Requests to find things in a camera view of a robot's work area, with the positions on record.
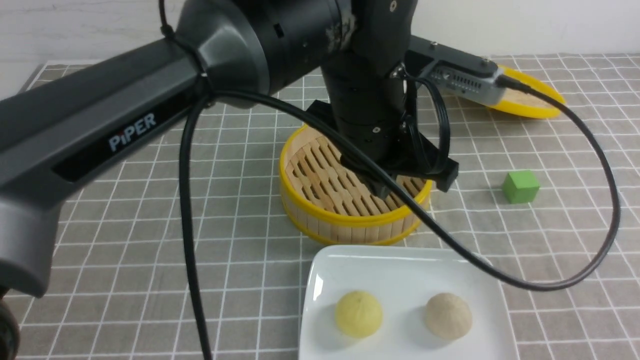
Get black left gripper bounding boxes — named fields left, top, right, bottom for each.
left=307, top=55, right=459, bottom=192

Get yellow steamed bun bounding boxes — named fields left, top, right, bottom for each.
left=334, top=291, right=384, bottom=338

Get beige steamed bun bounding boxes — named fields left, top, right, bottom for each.
left=424, top=292, right=474, bottom=342

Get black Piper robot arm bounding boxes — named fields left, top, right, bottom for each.
left=1, top=0, right=458, bottom=360

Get white square plate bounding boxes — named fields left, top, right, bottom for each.
left=298, top=245, right=519, bottom=360

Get bamboo steamer basket yellow rim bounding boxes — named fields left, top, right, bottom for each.
left=278, top=125, right=421, bottom=246

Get yellow rimmed steamer lid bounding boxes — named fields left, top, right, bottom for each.
left=490, top=64, right=566, bottom=119

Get green cube block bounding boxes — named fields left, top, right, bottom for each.
left=502, top=170, right=540, bottom=204

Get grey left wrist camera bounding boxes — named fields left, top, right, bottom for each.
left=404, top=35, right=506, bottom=107

